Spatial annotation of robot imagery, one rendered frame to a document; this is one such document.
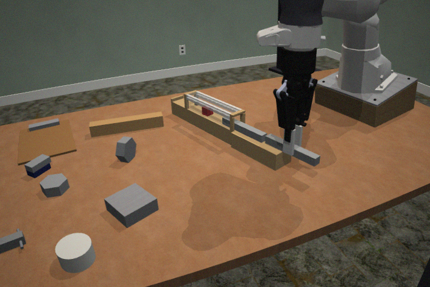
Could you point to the tan wooden bar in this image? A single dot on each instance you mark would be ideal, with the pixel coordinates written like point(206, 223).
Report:
point(126, 124)

